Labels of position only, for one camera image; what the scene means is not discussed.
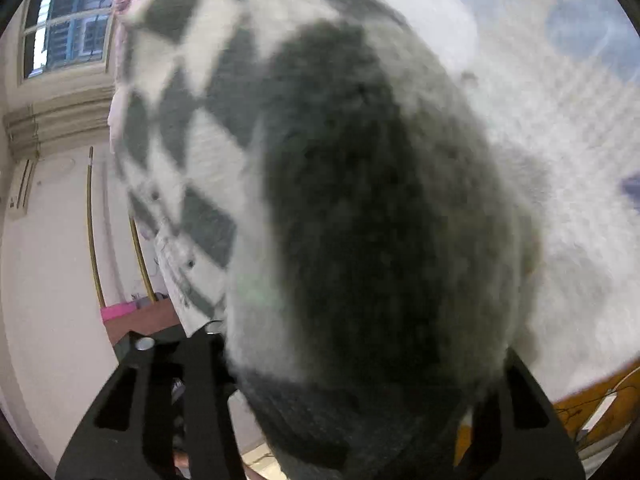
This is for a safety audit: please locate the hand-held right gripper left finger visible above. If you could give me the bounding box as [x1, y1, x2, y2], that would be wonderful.
[55, 322, 246, 480]

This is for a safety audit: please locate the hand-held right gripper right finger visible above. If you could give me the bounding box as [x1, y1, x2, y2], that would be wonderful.
[452, 347, 586, 480]

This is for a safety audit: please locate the grey white checkered cardigan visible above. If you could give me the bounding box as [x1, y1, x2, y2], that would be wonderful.
[107, 0, 556, 480]

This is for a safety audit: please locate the white power strip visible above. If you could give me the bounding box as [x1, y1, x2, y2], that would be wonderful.
[580, 400, 621, 436]

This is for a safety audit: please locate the white floral bed sheet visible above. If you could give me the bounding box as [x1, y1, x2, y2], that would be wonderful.
[350, 0, 640, 406]

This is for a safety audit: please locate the white air conditioner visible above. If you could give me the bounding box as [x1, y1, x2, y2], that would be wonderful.
[6, 157, 38, 218]

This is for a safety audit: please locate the barred window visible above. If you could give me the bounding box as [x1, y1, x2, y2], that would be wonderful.
[22, 0, 116, 81]

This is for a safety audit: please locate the short wooden wall rail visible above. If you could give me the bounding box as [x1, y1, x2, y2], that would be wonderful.
[129, 215, 158, 303]

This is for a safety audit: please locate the long wooden wall rail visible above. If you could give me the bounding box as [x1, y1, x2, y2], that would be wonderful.
[86, 146, 107, 308]

